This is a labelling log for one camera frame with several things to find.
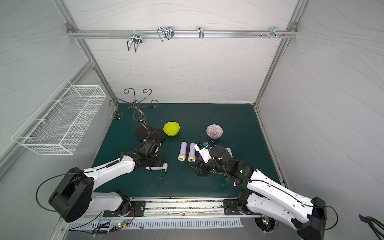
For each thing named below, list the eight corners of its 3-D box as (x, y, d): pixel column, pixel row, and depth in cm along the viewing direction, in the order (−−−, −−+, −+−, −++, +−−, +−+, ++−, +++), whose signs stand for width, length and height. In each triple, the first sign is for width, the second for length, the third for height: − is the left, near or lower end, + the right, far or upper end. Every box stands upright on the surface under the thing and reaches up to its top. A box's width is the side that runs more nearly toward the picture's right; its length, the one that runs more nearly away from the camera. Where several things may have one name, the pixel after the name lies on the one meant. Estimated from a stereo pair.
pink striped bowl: (211, 142, 101) (212, 137, 97) (203, 132, 106) (204, 128, 102) (223, 135, 104) (224, 130, 100) (215, 126, 110) (216, 121, 105)
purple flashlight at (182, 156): (178, 160, 91) (177, 158, 89) (181, 143, 99) (181, 141, 97) (185, 161, 91) (184, 159, 89) (188, 144, 99) (187, 142, 97)
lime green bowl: (163, 136, 102) (162, 133, 99) (165, 124, 109) (164, 121, 106) (178, 136, 102) (178, 133, 99) (180, 124, 109) (179, 121, 106)
